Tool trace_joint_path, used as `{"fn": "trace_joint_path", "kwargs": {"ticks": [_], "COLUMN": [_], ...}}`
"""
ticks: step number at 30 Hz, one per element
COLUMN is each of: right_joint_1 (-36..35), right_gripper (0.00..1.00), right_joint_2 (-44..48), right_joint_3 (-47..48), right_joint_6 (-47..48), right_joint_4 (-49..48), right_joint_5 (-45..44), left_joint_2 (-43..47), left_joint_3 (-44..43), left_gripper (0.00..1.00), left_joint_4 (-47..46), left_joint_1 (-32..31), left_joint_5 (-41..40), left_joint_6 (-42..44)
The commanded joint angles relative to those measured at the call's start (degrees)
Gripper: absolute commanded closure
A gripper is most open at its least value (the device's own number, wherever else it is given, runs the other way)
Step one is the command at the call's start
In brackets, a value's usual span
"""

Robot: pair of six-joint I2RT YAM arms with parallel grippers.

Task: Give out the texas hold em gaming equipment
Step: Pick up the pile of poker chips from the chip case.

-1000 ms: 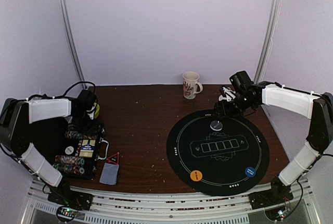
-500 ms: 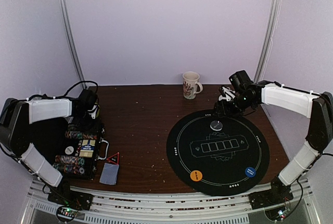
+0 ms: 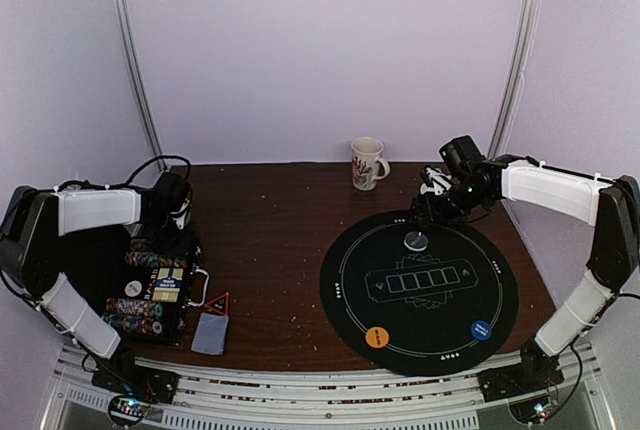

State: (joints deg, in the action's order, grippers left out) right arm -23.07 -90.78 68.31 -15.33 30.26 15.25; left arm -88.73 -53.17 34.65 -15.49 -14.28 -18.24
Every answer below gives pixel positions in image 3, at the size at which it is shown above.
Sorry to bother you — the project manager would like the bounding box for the left aluminium frame post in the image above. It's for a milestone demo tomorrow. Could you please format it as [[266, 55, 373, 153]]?
[[113, 0, 167, 171]]

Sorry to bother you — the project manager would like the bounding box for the clear dealer button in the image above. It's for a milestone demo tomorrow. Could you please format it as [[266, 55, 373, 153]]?
[[403, 231, 429, 252]]

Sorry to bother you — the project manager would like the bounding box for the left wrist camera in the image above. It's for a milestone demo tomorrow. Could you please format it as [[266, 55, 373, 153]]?
[[171, 197, 192, 230]]

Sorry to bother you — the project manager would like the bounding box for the black poker chip case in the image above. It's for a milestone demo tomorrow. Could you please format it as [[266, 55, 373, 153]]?
[[102, 230, 209, 345]]

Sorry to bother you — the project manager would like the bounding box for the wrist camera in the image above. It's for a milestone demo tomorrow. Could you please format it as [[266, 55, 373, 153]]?
[[171, 197, 192, 230], [419, 165, 454, 196]]

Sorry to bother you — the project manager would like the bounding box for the right aluminium frame post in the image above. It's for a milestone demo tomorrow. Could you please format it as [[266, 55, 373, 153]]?
[[488, 0, 540, 157]]

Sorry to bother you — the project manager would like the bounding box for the aluminium frame post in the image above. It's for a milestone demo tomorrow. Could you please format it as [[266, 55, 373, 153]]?
[[113, 0, 167, 171], [488, 0, 540, 157]]

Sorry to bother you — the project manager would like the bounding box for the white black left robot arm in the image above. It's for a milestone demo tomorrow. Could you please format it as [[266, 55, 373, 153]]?
[[1, 171, 200, 403]]

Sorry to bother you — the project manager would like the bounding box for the orange big blind button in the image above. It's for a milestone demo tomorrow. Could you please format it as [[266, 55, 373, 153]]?
[[365, 326, 390, 349]]

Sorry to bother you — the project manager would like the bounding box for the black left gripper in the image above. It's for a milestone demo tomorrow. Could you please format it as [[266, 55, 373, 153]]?
[[145, 214, 194, 259]]

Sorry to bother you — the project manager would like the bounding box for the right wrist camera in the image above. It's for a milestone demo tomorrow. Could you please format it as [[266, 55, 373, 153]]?
[[419, 165, 454, 196]]

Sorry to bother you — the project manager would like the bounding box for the floral ceramic mug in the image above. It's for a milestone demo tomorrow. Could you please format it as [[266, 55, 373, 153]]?
[[351, 137, 390, 191]]

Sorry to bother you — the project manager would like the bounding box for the blue playing card deck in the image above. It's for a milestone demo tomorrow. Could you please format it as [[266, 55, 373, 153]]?
[[191, 313, 229, 356]]

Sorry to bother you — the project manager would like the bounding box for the black red triangle marker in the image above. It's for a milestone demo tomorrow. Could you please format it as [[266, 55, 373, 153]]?
[[204, 292, 230, 316]]

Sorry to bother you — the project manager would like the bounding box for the round black poker mat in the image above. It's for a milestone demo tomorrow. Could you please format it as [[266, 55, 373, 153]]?
[[320, 210, 519, 377]]

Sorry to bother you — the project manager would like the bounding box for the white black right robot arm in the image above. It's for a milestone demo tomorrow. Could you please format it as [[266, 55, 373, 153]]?
[[411, 135, 639, 401]]

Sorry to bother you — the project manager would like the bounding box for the blue small blind button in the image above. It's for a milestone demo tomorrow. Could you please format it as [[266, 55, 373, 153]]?
[[471, 320, 493, 341]]

